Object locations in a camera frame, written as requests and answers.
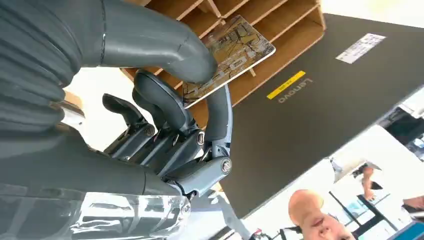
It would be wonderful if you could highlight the dark grey laptop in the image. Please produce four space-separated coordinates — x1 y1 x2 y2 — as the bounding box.
219 13 424 220

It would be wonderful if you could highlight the black frame table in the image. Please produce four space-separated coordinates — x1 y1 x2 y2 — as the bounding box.
328 190 399 238

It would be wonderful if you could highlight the person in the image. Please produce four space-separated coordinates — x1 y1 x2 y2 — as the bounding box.
287 189 358 240
360 164 384 202

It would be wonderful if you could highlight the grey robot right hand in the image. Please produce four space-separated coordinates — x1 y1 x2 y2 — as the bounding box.
0 0 234 240

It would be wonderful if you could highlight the wooden slotted card box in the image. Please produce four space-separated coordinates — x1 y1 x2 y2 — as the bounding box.
120 0 327 131

